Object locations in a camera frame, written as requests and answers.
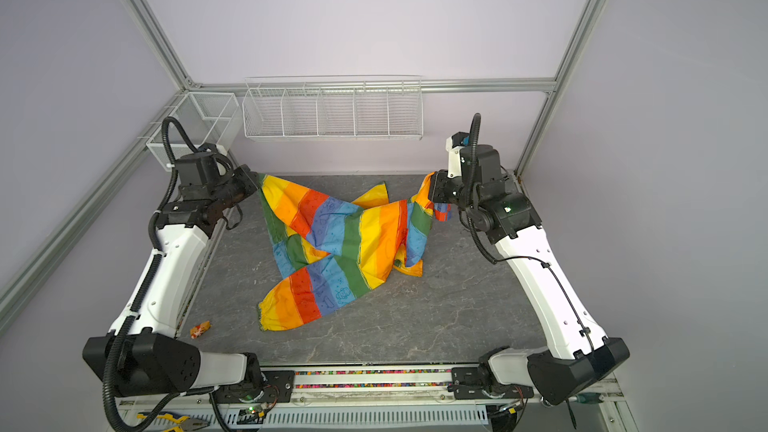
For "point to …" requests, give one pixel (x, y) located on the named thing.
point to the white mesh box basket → (205, 118)
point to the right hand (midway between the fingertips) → (433, 178)
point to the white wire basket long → (334, 107)
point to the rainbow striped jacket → (345, 247)
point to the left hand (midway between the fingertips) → (260, 176)
